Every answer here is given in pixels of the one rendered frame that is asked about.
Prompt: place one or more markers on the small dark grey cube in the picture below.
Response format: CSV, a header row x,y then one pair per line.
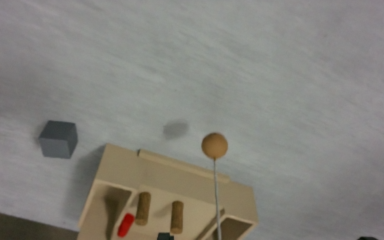
x,y
58,139

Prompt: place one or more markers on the brown wooden cylinder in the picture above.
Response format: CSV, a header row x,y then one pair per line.
x,y
142,212
176,225

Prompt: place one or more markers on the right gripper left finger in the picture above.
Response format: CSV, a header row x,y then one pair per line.
x,y
164,236

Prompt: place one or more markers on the red cylinder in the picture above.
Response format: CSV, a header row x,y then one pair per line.
x,y
125,225

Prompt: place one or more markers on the tan wooden ball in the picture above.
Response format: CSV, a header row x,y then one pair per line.
x,y
214,144

